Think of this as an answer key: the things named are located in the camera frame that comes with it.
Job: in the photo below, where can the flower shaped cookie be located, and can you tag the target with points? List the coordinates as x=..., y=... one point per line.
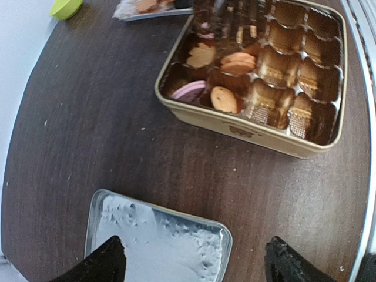
x=201, y=55

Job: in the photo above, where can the gold cookie tin box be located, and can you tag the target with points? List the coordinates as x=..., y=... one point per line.
x=292, y=102

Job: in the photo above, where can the pink round cookie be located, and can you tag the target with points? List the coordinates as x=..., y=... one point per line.
x=204, y=30
x=190, y=91

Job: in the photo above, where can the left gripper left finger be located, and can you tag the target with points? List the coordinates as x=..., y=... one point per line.
x=106, y=263

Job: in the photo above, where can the floral cookie tray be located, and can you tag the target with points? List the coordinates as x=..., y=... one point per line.
x=132, y=10

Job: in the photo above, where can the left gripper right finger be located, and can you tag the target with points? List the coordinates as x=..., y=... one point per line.
x=283, y=263

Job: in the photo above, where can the silver tin lid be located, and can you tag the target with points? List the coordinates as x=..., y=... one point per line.
x=160, y=244

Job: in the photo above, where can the steel kitchen tongs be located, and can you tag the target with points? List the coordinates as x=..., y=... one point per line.
x=231, y=19

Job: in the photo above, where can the green plastic bowl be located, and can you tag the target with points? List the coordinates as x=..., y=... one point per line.
x=65, y=9

